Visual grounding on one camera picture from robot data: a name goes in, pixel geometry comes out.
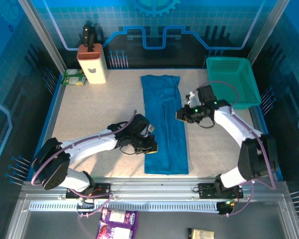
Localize blue t-shirt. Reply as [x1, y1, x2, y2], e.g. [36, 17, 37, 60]
[141, 74, 189, 175]

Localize green plastic mesh basket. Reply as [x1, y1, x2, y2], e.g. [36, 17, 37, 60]
[205, 56, 262, 110]

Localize purple snack bag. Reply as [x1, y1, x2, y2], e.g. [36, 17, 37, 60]
[94, 206, 139, 239]

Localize white knife block, terracotta top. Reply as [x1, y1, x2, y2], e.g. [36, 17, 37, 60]
[76, 42, 108, 85]

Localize green snack packet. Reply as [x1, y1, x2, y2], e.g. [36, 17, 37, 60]
[61, 75, 87, 86]
[64, 69, 84, 77]

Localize dark gold foil packet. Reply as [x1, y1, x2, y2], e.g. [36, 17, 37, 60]
[187, 228, 215, 239]

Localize aluminium mounting rail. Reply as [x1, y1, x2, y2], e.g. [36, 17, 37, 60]
[22, 177, 289, 200]

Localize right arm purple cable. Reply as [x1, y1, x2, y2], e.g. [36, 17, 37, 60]
[208, 80, 277, 217]

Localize slotted grey cable duct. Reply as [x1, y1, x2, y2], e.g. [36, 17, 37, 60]
[29, 201, 220, 213]

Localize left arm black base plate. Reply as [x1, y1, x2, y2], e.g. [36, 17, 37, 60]
[65, 183, 112, 200]

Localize aluminium table side rail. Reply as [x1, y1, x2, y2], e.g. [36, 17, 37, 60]
[249, 107, 277, 181]
[31, 71, 67, 181]

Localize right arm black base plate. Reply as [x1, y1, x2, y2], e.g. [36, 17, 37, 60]
[198, 182, 244, 200]

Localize small circuit board with wires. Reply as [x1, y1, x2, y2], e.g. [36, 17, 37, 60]
[76, 198, 95, 217]
[216, 199, 240, 216]

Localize aluminium frame post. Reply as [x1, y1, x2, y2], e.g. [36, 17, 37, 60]
[17, 0, 67, 73]
[248, 0, 291, 58]

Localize black-handled knife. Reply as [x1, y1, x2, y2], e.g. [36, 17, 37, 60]
[82, 24, 90, 47]
[87, 32, 96, 53]

